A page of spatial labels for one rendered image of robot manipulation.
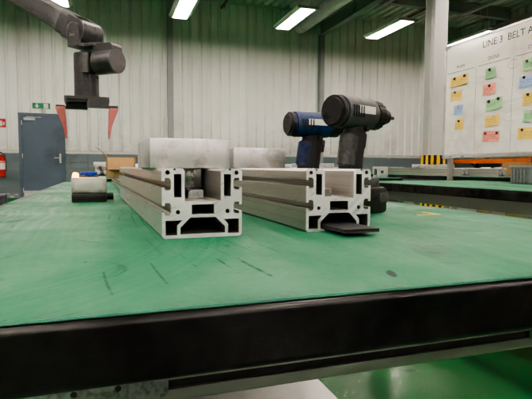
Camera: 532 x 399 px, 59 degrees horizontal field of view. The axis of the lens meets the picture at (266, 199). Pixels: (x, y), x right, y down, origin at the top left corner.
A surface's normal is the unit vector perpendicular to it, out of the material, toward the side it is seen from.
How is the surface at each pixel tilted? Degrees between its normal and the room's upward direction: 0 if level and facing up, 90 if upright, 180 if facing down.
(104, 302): 0
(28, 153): 90
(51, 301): 0
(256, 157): 90
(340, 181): 90
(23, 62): 90
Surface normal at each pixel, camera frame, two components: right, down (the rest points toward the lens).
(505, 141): -0.95, 0.02
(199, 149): 0.35, 0.07
